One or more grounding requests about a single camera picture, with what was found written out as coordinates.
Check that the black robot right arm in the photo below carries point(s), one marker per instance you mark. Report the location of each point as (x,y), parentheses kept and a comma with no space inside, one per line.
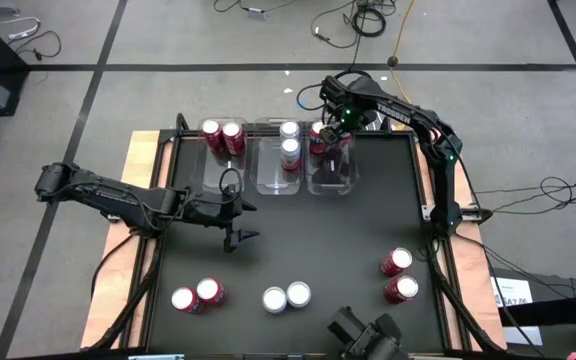
(403,116)

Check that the dark red soda can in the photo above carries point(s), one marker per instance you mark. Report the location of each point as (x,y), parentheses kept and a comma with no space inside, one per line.
(231,130)
(211,127)

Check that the clear plastic bin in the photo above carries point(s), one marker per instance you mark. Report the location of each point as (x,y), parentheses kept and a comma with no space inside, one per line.
(268,175)
(333,180)
(223,177)

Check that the grey adapter box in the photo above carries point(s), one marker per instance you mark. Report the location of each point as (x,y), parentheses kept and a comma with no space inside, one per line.
(257,13)

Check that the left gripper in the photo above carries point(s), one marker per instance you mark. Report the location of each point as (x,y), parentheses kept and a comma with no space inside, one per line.
(218,212)

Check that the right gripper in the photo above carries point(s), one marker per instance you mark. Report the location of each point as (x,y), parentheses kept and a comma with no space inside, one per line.
(353,105)

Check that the black table frame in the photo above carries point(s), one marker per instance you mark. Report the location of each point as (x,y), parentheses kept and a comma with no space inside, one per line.
(183,134)

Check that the white paper sign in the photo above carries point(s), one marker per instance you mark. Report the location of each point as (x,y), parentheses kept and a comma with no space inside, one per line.
(510,289)

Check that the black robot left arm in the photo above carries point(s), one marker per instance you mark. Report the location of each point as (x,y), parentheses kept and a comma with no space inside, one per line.
(113,195)

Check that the silver mounting bracket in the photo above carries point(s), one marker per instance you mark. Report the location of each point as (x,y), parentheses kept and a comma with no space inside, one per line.
(117,217)
(427,212)

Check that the black bar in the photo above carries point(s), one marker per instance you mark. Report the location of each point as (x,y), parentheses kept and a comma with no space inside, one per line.
(568,307)

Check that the dark grey box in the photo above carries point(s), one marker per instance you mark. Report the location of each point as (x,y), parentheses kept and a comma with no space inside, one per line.
(553,285)

